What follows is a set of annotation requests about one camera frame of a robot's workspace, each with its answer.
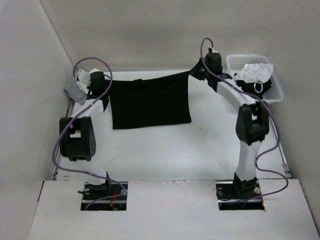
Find black clothes in basket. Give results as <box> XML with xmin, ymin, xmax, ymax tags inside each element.
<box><xmin>234</xmin><ymin>79</ymin><xmax>272</xmax><ymax>99</ymax></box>

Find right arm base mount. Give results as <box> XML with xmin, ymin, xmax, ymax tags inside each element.
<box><xmin>215</xmin><ymin>174</ymin><xmax>265</xmax><ymax>211</ymax></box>

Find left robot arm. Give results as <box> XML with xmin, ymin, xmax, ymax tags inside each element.
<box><xmin>59</xmin><ymin>68</ymin><xmax>112</xmax><ymax>200</ymax></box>

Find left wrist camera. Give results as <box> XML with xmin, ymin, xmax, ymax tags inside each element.
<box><xmin>76</xmin><ymin>68</ymin><xmax>100</xmax><ymax>86</ymax></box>

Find folded grey tank top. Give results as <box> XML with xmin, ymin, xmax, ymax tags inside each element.
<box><xmin>63</xmin><ymin>78</ymin><xmax>87</xmax><ymax>105</ymax></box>

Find white plastic basket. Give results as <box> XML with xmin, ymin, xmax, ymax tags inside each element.
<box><xmin>225</xmin><ymin>54</ymin><xmax>284</xmax><ymax>105</ymax></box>

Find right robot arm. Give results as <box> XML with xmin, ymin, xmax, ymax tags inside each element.
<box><xmin>189</xmin><ymin>50</ymin><xmax>270</xmax><ymax>201</ymax></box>

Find black tank top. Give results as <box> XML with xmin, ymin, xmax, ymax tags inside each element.
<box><xmin>108</xmin><ymin>71</ymin><xmax>192</xmax><ymax>130</ymax></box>

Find folded white tank top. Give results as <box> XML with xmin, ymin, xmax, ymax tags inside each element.
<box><xmin>76</xmin><ymin>81</ymin><xmax>89</xmax><ymax>94</ymax></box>

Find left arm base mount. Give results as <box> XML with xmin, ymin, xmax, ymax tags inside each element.
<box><xmin>77</xmin><ymin>182</ymin><xmax>129</xmax><ymax>212</ymax></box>

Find white tank top in basket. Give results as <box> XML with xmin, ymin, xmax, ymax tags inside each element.
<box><xmin>234</xmin><ymin>63</ymin><xmax>274</xmax><ymax>83</ymax></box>

